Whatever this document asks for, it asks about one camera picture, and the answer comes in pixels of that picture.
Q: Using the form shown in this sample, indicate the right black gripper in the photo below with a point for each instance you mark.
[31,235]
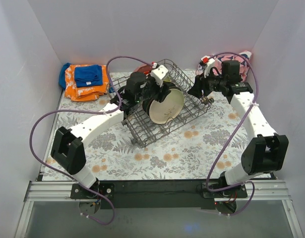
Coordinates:
[200,84]

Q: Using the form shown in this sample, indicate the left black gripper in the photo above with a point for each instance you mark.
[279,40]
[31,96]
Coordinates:
[159,89]

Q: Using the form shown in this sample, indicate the grey wire dish rack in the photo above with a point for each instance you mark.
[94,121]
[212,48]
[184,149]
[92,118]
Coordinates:
[145,132]

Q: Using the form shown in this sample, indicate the cream green plate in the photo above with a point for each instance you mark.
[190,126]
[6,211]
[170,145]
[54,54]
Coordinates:
[169,109]

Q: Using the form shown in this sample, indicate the dark teal plate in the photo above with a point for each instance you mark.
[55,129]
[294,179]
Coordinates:
[146,105]

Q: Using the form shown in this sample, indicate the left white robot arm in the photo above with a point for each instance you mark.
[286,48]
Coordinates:
[69,144]

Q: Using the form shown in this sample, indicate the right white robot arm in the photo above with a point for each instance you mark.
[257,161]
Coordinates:
[266,150]

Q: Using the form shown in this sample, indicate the floral table mat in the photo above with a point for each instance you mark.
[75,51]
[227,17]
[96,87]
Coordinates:
[204,147]

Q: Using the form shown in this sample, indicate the pink navy floral cloth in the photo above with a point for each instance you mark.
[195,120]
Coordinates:
[244,67]

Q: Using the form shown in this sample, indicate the blue folded towel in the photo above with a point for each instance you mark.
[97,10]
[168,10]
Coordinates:
[87,76]

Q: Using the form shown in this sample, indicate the orange patterned cloth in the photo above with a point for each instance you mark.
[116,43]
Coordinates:
[87,93]

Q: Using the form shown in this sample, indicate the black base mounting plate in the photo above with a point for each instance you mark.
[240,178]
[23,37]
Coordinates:
[178,193]

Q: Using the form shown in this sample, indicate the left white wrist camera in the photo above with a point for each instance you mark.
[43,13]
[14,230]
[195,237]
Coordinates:
[159,73]

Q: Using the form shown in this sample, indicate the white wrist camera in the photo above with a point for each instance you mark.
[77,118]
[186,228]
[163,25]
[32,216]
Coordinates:
[159,73]
[206,64]

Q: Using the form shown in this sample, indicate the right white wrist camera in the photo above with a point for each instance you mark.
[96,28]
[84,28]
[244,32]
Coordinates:
[206,64]

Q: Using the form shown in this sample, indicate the aluminium frame rail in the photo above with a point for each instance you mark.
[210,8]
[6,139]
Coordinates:
[60,191]

